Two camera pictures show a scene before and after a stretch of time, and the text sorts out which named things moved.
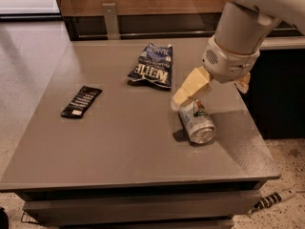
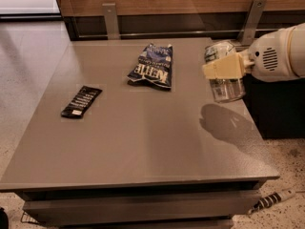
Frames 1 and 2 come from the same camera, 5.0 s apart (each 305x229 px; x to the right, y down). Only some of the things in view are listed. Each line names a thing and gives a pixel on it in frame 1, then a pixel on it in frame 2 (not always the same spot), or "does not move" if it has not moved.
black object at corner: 4,218 does not move
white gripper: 229,63 → 268,58
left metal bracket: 111,21 does not move
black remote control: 81,101 does not move
